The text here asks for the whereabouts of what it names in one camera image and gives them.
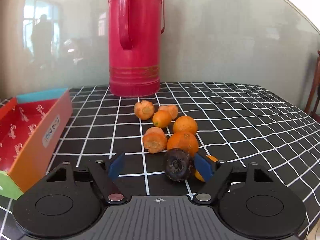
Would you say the dark mangosteen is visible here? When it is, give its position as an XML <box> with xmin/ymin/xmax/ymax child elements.
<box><xmin>163</xmin><ymin>148</ymin><xmax>194</xmax><ymax>181</ymax></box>

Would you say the large rough orange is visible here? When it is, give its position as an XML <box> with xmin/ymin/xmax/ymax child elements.
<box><xmin>167</xmin><ymin>131</ymin><xmax>199</xmax><ymax>157</ymax></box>

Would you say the orange tangerine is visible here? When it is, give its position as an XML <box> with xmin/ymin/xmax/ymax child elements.
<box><xmin>173</xmin><ymin>115</ymin><xmax>198</xmax><ymax>135</ymax></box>

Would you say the carrot piece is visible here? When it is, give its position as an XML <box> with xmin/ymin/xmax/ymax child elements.
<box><xmin>158</xmin><ymin>105</ymin><xmax>178</xmax><ymax>120</ymax></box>
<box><xmin>143</xmin><ymin>127</ymin><xmax>167</xmax><ymax>154</ymax></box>
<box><xmin>134</xmin><ymin>100</ymin><xmax>155</xmax><ymax>120</ymax></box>

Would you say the small orange kumquat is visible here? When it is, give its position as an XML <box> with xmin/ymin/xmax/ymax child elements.
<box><xmin>152</xmin><ymin>110</ymin><xmax>172</xmax><ymax>129</ymax></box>

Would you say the black white checked tablecloth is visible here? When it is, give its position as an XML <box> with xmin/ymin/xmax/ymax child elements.
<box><xmin>0</xmin><ymin>81</ymin><xmax>320</xmax><ymax>230</ymax></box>

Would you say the colourful cardboard box tray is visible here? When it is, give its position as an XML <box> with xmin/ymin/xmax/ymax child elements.
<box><xmin>1</xmin><ymin>88</ymin><xmax>73</xmax><ymax>200</ymax></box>

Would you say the red thermos flask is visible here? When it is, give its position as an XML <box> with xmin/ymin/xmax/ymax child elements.
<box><xmin>108</xmin><ymin>0</ymin><xmax>165</xmax><ymax>98</ymax></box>

